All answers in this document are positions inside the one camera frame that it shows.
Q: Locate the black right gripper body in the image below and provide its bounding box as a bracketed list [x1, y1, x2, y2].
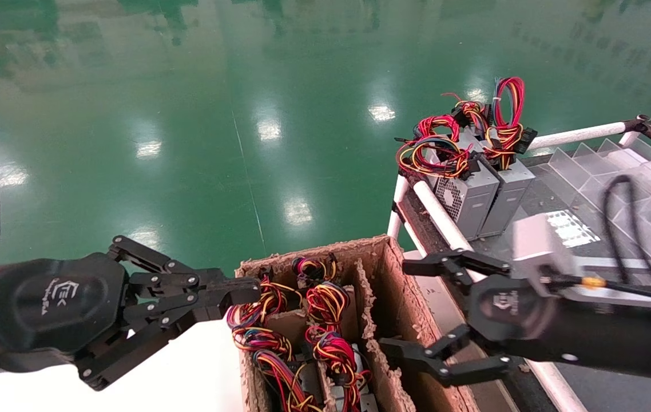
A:
[467, 274, 561, 360]

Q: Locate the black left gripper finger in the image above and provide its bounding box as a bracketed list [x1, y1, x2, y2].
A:
[76, 295, 247, 391]
[108, 235, 262, 307]

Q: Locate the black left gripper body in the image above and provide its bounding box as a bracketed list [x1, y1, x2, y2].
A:
[0, 253, 134, 373]

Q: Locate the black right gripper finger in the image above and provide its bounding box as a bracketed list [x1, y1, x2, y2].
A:
[380, 325, 510, 387]
[403, 249, 512, 287]

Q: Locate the brown cardboard box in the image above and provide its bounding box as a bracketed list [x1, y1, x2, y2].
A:
[235, 233, 523, 412]

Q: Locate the short cardboard divider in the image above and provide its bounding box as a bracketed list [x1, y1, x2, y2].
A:
[267, 308, 310, 345]

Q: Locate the long cardboard divider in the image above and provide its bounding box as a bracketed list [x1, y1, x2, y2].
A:
[354, 257, 418, 412]

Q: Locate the clear acrylic divider tray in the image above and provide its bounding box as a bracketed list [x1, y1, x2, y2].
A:
[549, 137, 651, 275]

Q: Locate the black pipe joint connector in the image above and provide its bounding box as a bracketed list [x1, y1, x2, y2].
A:
[623, 114, 651, 141]

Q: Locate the long white pipe rail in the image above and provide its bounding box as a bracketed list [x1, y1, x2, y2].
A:
[411, 180, 589, 412]

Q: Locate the mesh-sided power supply with wires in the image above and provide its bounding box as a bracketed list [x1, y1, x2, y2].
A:
[394, 113, 501, 241]

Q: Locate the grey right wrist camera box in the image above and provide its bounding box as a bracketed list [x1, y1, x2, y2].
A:
[511, 212, 651, 312]

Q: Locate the black camera cable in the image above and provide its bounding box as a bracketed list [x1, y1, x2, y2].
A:
[540, 174, 651, 299]

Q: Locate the short white pipe post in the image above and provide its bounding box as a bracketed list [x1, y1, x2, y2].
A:
[387, 175, 410, 240]

